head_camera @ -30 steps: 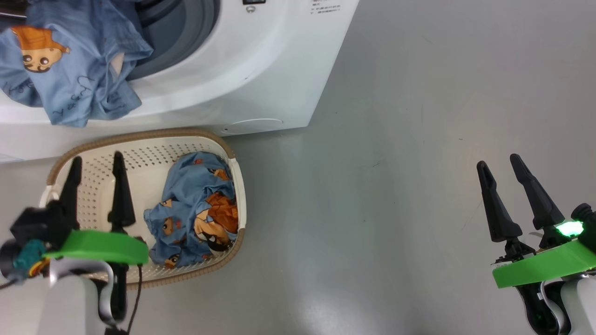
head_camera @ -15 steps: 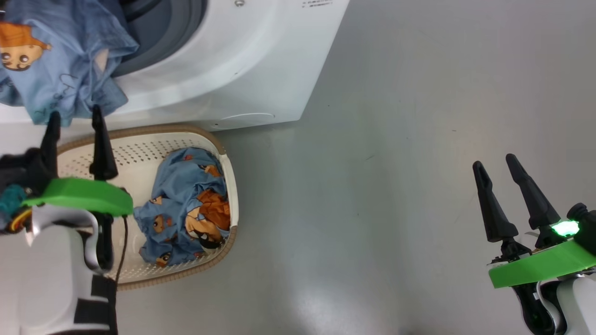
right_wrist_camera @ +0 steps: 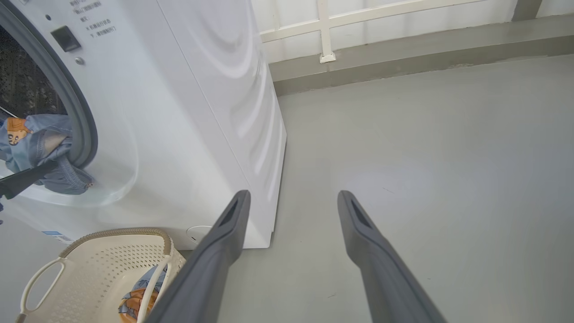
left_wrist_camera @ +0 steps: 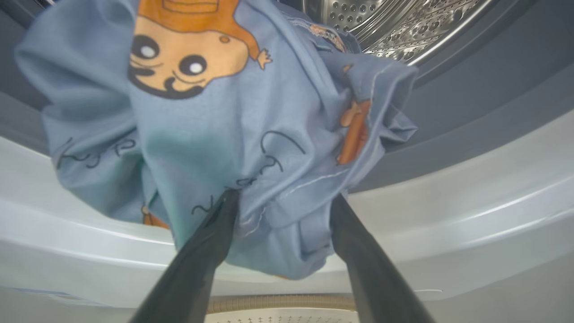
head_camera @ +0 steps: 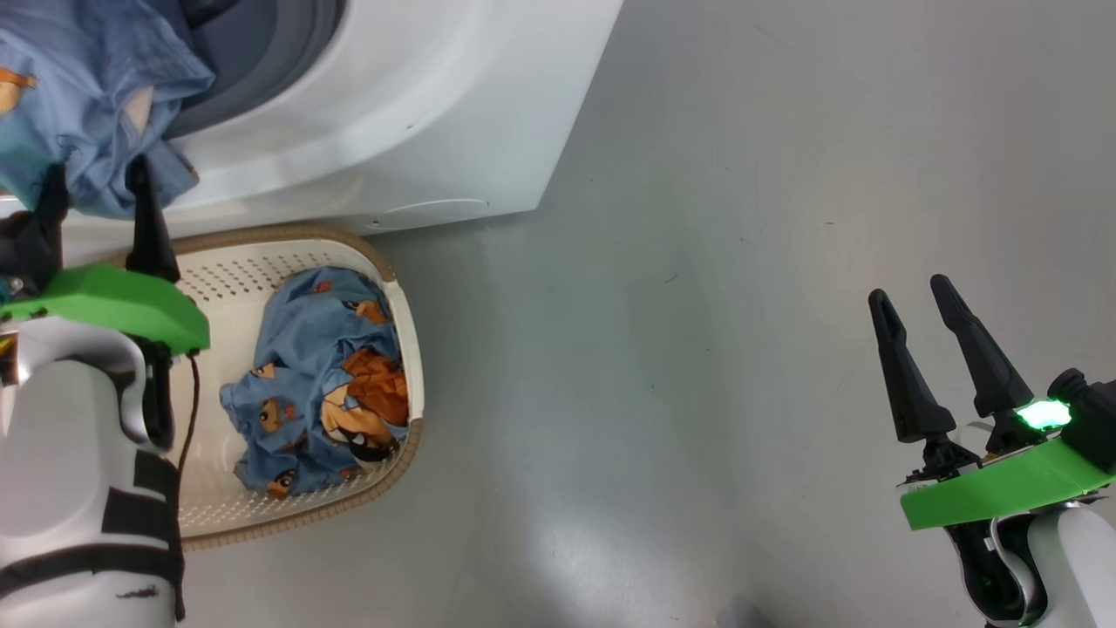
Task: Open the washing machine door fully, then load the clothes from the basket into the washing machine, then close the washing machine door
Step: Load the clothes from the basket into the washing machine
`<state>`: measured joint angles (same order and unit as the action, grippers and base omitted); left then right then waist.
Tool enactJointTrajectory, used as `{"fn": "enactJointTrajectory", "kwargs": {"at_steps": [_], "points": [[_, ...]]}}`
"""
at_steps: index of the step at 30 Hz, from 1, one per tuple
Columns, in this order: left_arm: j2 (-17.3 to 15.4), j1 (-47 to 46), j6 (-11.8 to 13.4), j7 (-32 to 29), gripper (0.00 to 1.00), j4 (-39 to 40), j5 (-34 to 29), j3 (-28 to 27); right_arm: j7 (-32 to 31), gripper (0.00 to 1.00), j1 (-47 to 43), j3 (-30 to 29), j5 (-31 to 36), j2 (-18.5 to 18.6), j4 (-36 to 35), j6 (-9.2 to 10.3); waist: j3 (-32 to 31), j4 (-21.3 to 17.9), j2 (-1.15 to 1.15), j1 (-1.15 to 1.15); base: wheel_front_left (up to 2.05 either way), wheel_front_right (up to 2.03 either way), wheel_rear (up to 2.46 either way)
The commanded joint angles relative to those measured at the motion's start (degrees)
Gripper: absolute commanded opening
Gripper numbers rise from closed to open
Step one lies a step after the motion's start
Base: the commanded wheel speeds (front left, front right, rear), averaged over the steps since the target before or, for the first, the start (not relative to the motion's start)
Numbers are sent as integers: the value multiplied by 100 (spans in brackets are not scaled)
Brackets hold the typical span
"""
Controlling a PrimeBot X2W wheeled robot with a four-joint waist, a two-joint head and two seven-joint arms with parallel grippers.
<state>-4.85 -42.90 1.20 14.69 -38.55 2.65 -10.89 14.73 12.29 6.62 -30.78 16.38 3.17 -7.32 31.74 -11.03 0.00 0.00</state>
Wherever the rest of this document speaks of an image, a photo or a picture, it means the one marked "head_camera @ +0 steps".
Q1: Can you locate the grey rubber door seal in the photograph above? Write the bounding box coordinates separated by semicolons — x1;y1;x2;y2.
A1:
164;0;347;140

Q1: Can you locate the small blue cartoon print garment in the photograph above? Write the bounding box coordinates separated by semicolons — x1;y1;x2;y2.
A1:
0;0;216;220

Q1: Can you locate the blue garment with orange print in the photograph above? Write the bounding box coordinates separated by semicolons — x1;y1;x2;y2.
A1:
220;267;411;500

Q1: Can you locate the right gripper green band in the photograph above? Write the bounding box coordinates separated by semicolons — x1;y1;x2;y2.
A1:
868;274;1116;531

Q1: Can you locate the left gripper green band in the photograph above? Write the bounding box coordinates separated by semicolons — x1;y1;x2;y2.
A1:
0;155;211;355

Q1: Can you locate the white washing machine body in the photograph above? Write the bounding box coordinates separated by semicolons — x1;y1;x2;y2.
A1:
0;0;624;263

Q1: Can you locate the cream perforated laundry basket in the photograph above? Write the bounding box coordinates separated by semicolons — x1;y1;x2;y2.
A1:
96;222;425;550

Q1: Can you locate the round filter cover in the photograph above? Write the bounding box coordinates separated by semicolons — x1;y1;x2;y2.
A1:
362;199;491;235

